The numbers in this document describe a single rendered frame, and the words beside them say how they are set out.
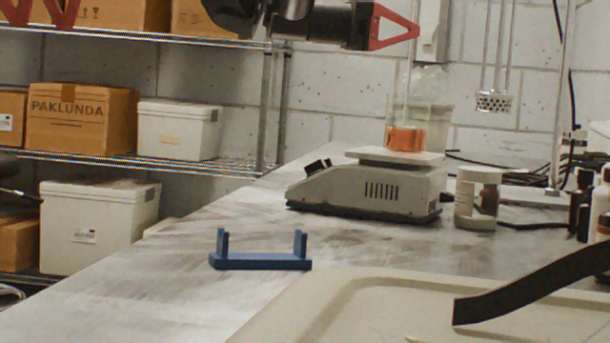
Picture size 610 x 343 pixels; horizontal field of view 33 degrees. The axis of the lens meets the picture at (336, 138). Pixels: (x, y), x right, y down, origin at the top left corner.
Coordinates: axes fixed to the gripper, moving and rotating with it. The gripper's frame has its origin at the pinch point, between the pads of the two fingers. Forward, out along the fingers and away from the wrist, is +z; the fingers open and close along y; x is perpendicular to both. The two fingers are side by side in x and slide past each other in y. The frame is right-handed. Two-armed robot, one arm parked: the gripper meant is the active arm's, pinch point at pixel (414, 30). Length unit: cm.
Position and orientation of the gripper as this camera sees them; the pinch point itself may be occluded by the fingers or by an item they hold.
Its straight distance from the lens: 143.4
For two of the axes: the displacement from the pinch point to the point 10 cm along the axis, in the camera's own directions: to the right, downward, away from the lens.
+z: 9.9, 0.7, 1.6
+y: -1.5, -0.9, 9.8
